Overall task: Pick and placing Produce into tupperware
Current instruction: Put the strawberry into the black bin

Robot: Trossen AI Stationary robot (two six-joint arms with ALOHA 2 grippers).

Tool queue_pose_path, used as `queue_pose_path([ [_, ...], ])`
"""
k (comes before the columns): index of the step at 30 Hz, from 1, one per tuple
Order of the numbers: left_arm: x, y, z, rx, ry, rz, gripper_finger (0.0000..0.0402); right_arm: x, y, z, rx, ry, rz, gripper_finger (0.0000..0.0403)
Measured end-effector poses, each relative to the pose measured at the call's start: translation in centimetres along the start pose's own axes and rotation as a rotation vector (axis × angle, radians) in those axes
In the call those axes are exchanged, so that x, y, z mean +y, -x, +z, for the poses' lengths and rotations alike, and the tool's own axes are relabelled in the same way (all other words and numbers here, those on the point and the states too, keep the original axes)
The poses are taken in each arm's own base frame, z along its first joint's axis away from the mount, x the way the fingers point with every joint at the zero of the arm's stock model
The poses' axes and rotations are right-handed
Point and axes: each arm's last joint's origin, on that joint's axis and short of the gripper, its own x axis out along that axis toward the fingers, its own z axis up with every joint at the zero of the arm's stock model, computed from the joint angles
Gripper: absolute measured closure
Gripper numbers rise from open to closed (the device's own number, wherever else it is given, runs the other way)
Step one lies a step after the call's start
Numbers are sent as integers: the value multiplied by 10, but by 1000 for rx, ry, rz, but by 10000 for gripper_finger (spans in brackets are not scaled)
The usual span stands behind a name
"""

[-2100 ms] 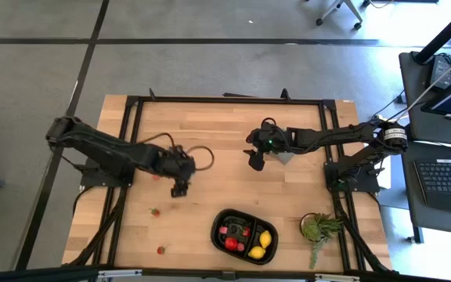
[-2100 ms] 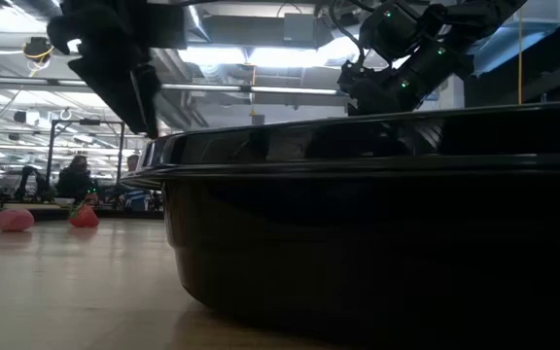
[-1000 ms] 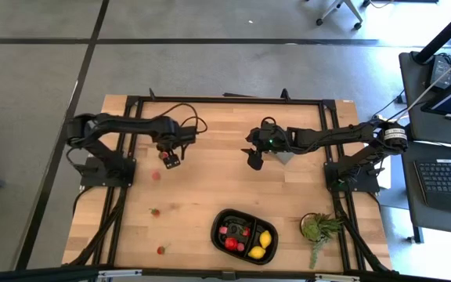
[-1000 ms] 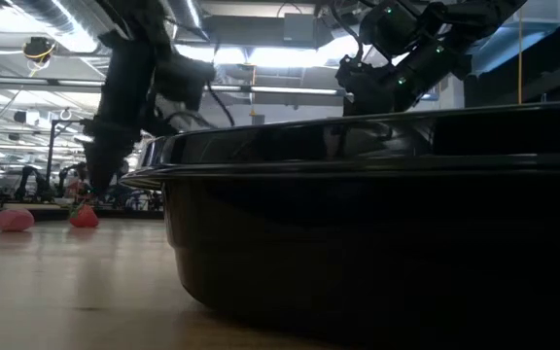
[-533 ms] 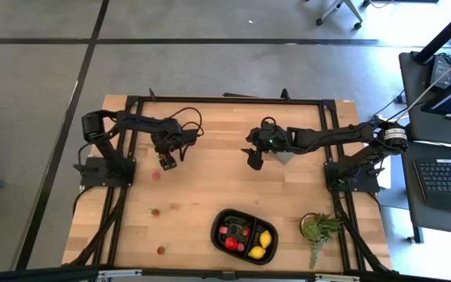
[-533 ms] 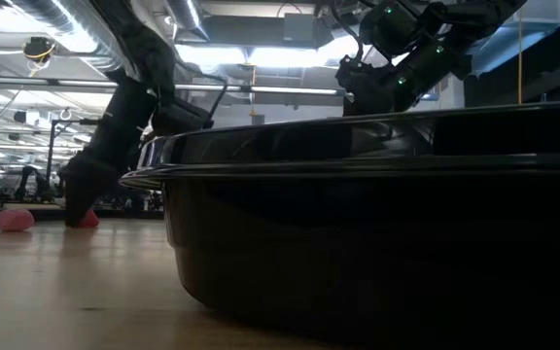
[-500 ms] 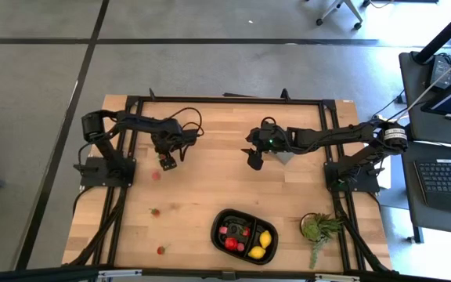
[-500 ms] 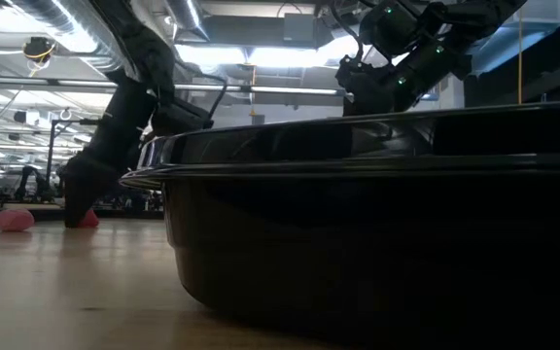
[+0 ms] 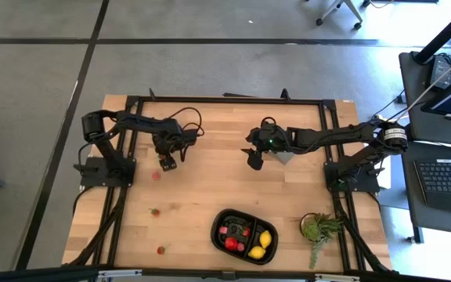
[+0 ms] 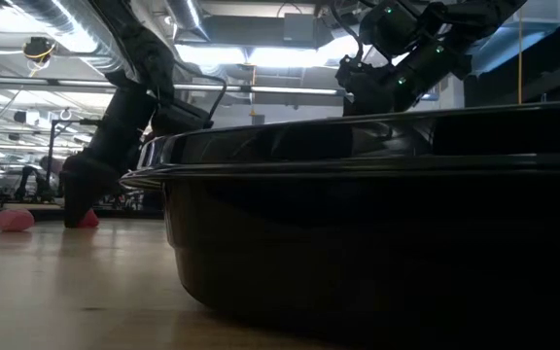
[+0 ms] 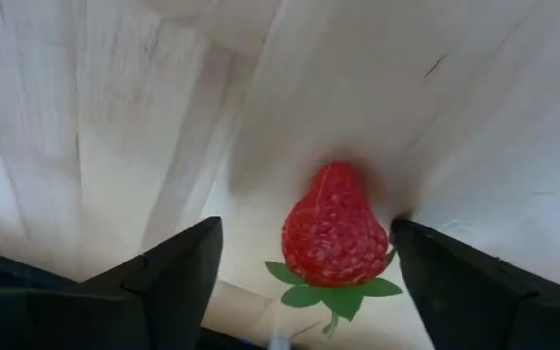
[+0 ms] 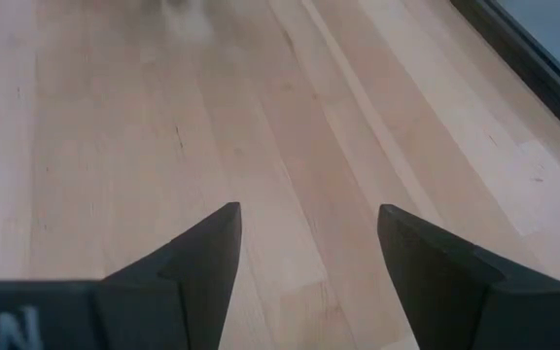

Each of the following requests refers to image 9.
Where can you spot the red tomato with green top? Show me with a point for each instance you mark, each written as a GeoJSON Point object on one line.
{"type": "Point", "coordinates": [231, 243]}

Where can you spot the pink plush toy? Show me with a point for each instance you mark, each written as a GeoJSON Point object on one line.
{"type": "Point", "coordinates": [240, 246]}

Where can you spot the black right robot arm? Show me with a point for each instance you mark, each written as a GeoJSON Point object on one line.
{"type": "Point", "coordinates": [327, 137]}

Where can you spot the black keyboard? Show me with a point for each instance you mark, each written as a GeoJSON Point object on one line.
{"type": "Point", "coordinates": [444, 180]}

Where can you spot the black plastic tupperware container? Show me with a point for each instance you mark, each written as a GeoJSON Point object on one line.
{"type": "Point", "coordinates": [262, 223]}

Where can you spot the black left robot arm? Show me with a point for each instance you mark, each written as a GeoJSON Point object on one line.
{"type": "Point", "coordinates": [139, 123]}

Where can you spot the black frame bracket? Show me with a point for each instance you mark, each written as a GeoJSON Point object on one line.
{"type": "Point", "coordinates": [285, 95]}
{"type": "Point", "coordinates": [152, 95]}

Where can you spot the green succulent in pot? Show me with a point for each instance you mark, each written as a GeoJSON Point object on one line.
{"type": "Point", "coordinates": [319, 227]}

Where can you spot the red toy strawberry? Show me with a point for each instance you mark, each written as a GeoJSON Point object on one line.
{"type": "Point", "coordinates": [155, 212]}
{"type": "Point", "coordinates": [246, 232]}
{"type": "Point", "coordinates": [161, 249]}

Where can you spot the black power adapter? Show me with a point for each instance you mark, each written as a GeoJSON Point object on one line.
{"type": "Point", "coordinates": [440, 70]}

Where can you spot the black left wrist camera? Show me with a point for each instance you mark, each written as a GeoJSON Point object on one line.
{"type": "Point", "coordinates": [189, 136]}

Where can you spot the folded grey cloth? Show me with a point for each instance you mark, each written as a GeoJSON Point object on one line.
{"type": "Point", "coordinates": [284, 157]}

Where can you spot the pink-red round fruit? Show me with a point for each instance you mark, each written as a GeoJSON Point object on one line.
{"type": "Point", "coordinates": [223, 230]}
{"type": "Point", "coordinates": [156, 175]}

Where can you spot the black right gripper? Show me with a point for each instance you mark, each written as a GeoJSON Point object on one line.
{"type": "Point", "coordinates": [268, 141]}

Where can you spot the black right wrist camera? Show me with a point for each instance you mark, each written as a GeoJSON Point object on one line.
{"type": "Point", "coordinates": [268, 124]}

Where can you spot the white paper sheet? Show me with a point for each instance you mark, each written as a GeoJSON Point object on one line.
{"type": "Point", "coordinates": [386, 176]}

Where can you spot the black metal pole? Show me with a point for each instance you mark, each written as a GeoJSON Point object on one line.
{"type": "Point", "coordinates": [444, 34]}

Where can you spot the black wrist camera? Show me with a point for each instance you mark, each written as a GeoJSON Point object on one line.
{"type": "Point", "coordinates": [189, 136]}
{"type": "Point", "coordinates": [268, 124]}

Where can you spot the office chair base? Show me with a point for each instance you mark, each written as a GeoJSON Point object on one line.
{"type": "Point", "coordinates": [354, 13]}

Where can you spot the yellow toy lemon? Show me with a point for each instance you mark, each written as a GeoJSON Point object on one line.
{"type": "Point", "coordinates": [257, 252]}
{"type": "Point", "coordinates": [265, 239]}

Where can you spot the black desk with pole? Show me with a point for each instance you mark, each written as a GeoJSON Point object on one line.
{"type": "Point", "coordinates": [413, 98]}

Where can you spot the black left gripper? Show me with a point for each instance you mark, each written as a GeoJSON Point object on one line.
{"type": "Point", "coordinates": [168, 144]}

